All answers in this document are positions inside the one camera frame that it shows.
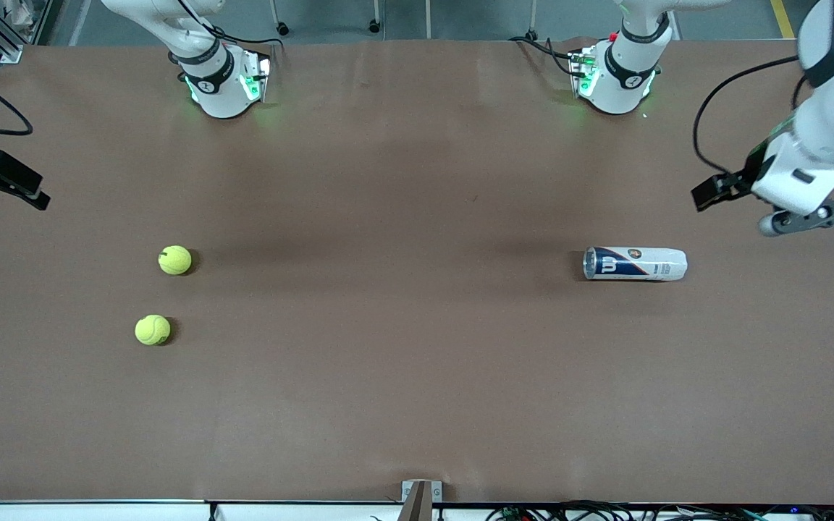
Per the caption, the white blue tennis ball can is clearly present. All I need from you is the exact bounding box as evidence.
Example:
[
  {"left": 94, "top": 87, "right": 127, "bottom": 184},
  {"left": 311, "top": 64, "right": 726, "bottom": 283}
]
[{"left": 583, "top": 246, "right": 688, "bottom": 282}]

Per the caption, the yellow-green tennis ball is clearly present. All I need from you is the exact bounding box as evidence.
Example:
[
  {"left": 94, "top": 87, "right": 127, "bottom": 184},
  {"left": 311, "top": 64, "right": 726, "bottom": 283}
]
[
  {"left": 158, "top": 245, "right": 193, "bottom": 276},
  {"left": 135, "top": 314, "right": 172, "bottom": 347}
]

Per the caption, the large table cover mat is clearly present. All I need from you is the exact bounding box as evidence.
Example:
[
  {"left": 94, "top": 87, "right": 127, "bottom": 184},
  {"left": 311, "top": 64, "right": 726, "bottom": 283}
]
[{"left": 0, "top": 38, "right": 834, "bottom": 505}]

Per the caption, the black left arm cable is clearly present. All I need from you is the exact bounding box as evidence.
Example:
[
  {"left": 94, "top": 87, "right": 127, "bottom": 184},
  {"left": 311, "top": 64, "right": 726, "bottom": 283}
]
[{"left": 692, "top": 54, "right": 803, "bottom": 176}]

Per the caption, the aluminium profile frame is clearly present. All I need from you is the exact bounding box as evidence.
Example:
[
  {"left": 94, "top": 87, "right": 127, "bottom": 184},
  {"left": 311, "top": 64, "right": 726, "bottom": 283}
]
[{"left": 0, "top": 0, "right": 52, "bottom": 64}]

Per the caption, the black left base cable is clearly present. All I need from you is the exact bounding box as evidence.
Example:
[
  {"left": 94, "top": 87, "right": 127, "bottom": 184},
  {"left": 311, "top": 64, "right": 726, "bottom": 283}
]
[{"left": 510, "top": 35, "right": 581, "bottom": 79}]

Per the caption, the black base cable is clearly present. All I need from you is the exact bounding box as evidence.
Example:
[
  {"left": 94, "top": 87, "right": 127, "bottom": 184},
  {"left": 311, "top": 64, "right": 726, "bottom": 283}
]
[
  {"left": 510, "top": 35, "right": 581, "bottom": 79},
  {"left": 203, "top": 25, "right": 286, "bottom": 51}
]

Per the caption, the black right base cable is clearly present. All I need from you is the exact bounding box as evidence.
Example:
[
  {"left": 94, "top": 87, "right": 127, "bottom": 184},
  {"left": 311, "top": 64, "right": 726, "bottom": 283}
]
[{"left": 203, "top": 25, "right": 286, "bottom": 51}]

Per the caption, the tangled black cable bundle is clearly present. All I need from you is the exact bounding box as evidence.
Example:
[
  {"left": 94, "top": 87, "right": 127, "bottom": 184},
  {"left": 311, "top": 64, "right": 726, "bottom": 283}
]
[{"left": 486, "top": 499, "right": 834, "bottom": 521}]

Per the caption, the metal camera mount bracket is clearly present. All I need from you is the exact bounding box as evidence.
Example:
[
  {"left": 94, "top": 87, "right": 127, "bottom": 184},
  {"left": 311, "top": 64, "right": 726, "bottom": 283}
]
[{"left": 401, "top": 480, "right": 443, "bottom": 521}]

